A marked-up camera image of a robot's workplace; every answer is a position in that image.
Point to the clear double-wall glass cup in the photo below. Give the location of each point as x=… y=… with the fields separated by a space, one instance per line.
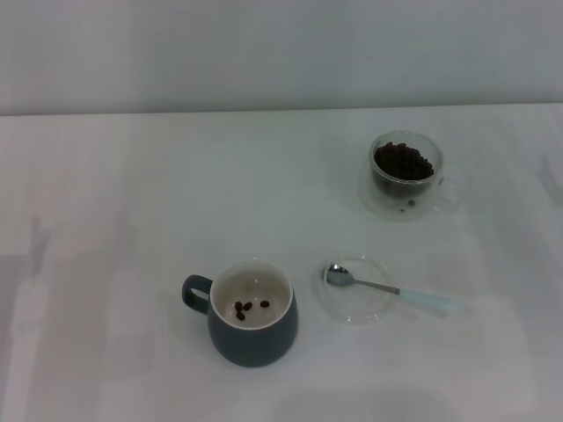
x=429 y=202

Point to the clear glass saucer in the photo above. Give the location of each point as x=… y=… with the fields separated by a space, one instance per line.
x=365 y=307

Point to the pile of coffee beans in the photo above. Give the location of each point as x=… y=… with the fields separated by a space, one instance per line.
x=402 y=160

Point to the dark grey ceramic mug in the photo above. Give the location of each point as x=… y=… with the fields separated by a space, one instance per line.
x=253 y=343

